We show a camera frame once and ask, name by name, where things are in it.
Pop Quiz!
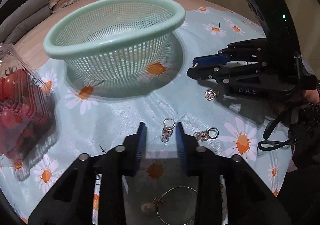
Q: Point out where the round crystal pendant earring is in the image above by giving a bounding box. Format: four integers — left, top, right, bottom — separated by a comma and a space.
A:
204, 89, 219, 101

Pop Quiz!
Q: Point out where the pearl earring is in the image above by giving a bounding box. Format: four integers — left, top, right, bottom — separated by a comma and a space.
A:
141, 198, 165, 214

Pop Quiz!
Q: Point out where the crystal drop hoop earring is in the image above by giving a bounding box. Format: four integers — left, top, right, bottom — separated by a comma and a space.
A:
161, 118, 176, 143

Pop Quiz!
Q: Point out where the large silver hoop bangle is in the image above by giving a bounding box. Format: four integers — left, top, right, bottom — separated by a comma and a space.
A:
153, 186, 198, 224

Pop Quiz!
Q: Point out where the operator hand on handle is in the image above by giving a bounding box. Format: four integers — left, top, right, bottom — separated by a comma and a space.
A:
303, 89, 319, 104

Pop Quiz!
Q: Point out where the daisy print blue cloth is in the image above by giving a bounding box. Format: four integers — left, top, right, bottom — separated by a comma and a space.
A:
1, 8, 291, 224

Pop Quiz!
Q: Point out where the mint green mesh basket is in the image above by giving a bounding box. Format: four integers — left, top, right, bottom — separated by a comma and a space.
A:
43, 0, 185, 81

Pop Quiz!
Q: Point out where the clear plastic tomato box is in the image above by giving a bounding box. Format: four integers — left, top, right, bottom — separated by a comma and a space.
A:
0, 42, 57, 163

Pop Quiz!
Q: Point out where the beige bed cover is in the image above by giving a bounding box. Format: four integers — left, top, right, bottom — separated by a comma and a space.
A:
13, 0, 226, 71

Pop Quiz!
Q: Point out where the lower grey pillow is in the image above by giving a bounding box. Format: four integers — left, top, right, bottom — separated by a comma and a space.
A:
5, 6, 50, 44

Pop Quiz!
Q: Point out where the grey pillow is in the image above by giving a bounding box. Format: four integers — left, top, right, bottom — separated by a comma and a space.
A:
5, 6, 50, 44
1, 0, 48, 43

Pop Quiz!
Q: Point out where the upper grey pillow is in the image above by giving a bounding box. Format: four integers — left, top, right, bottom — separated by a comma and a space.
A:
1, 0, 48, 43

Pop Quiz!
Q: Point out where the black cable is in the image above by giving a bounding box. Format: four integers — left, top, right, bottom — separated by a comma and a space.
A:
257, 109, 311, 151

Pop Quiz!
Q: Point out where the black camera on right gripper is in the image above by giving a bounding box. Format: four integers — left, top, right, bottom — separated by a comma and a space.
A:
245, 0, 302, 78

